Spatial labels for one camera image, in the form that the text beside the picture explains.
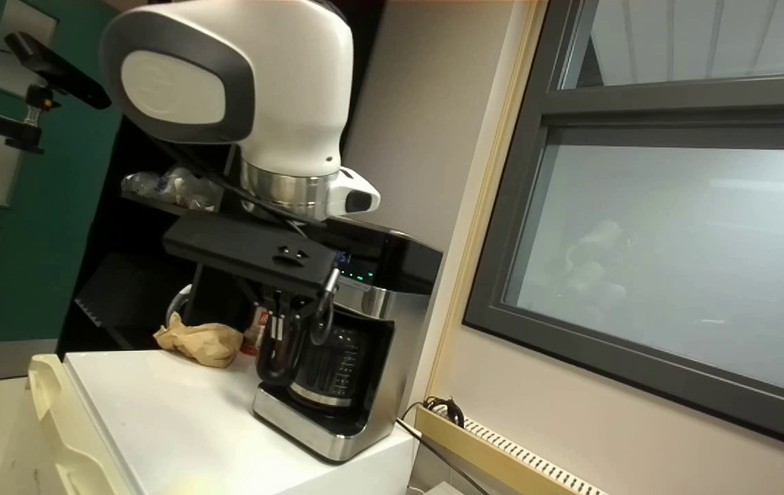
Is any beige baseboard heater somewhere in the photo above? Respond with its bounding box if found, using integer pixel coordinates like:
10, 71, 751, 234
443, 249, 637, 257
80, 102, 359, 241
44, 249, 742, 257
413, 406, 607, 495

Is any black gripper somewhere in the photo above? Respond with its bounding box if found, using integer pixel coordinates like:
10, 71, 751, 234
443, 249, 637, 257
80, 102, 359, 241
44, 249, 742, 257
163, 214, 337, 386

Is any glass coffee carafe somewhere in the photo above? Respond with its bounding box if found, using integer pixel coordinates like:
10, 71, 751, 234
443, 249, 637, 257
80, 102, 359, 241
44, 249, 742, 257
291, 320, 372, 410

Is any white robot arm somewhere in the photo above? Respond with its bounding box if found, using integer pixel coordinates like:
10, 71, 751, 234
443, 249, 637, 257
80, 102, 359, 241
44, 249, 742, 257
99, 0, 380, 375

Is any black steel coffee maker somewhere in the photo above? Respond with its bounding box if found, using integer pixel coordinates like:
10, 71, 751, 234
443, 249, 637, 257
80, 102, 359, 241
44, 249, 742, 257
253, 221, 443, 466

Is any dark grey window frame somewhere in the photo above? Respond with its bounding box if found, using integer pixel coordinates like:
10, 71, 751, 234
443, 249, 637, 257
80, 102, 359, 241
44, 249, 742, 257
464, 0, 784, 441

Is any black camera on stand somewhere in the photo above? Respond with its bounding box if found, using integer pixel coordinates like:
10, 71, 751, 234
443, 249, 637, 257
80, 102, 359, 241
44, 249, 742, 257
0, 30, 109, 155

